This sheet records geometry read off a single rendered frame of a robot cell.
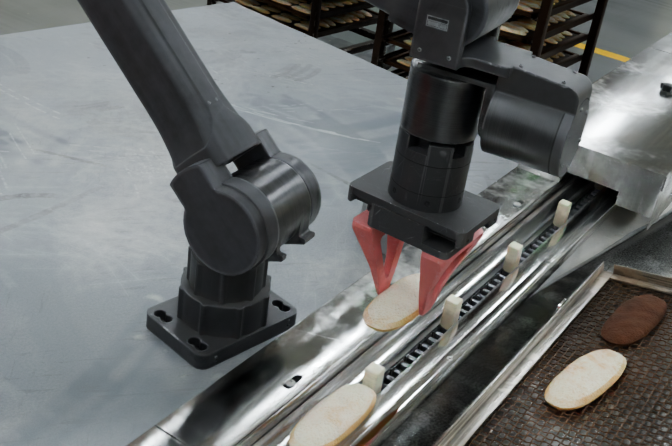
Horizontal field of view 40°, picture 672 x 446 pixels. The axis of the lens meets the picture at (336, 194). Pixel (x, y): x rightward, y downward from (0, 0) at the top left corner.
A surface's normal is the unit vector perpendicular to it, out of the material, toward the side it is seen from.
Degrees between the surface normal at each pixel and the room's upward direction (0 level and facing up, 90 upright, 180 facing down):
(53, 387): 0
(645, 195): 90
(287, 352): 0
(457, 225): 0
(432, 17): 90
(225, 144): 44
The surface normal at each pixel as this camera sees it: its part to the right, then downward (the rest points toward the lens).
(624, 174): -0.56, 0.32
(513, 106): -0.32, -0.23
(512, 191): 0.13, -0.88
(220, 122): 0.70, -0.40
